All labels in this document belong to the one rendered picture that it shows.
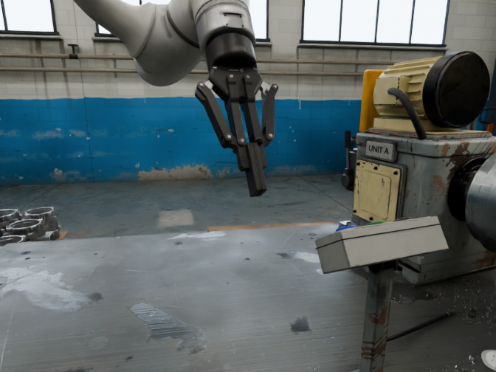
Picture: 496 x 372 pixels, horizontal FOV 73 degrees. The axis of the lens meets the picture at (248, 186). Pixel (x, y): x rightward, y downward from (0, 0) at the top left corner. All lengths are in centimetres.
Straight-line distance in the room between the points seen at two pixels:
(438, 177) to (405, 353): 39
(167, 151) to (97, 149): 111
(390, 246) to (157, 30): 51
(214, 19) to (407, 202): 64
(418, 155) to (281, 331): 51
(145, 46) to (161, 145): 514
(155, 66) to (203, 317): 52
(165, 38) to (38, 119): 559
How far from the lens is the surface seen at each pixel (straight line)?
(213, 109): 48
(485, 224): 83
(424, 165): 88
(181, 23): 63
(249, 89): 50
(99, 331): 79
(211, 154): 578
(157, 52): 66
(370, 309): 56
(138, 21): 67
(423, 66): 101
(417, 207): 91
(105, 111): 588
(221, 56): 51
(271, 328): 74
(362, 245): 46
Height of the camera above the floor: 124
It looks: 14 degrees down
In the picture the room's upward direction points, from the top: straight up
